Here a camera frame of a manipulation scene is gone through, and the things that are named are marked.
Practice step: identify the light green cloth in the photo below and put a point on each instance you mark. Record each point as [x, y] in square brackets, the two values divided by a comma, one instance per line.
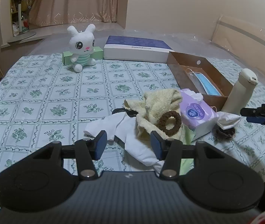
[186, 140]

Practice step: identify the brown cardboard box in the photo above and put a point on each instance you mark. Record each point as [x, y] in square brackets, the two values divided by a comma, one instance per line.
[176, 70]

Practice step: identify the white plush rabbit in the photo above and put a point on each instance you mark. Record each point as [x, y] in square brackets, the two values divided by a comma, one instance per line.
[81, 49]

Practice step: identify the beige curtain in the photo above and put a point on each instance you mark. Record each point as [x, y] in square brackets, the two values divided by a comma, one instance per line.
[76, 2]

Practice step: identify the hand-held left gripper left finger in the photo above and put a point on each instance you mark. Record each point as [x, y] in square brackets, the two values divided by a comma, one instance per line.
[99, 144]

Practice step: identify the cream yellow towel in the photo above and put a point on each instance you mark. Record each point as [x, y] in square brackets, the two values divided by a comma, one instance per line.
[155, 105]

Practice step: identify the blue face mask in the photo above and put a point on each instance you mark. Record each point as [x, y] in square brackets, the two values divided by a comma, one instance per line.
[207, 84]

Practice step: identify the cream thermos bottle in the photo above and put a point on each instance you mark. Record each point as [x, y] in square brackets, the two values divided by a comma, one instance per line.
[238, 91]

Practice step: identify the black hanger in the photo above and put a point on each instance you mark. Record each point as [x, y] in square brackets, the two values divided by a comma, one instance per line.
[120, 110]

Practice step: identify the purple tissue pack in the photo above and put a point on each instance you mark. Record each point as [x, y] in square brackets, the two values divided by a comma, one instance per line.
[196, 114]

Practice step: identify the white cloth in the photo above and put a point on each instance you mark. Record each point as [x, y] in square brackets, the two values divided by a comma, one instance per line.
[132, 142]

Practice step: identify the crumpled white tissue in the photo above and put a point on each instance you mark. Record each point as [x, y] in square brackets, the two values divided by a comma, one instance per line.
[228, 120]

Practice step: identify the brown hair scrunchie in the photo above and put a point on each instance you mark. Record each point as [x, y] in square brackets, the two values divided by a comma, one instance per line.
[169, 122]

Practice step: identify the blue and white flat box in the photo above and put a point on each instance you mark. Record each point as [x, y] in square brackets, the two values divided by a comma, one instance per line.
[134, 49]

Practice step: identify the standing fan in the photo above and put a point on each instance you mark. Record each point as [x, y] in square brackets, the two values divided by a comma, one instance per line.
[21, 30]

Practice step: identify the bookshelf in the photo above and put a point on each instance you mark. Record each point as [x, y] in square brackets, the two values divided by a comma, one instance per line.
[18, 2]

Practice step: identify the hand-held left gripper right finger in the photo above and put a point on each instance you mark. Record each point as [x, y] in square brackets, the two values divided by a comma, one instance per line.
[157, 145]

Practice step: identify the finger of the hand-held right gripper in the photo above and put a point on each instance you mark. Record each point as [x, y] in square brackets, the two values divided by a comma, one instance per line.
[258, 120]
[251, 111]

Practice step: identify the light green box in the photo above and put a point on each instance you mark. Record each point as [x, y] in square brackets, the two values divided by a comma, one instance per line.
[66, 58]

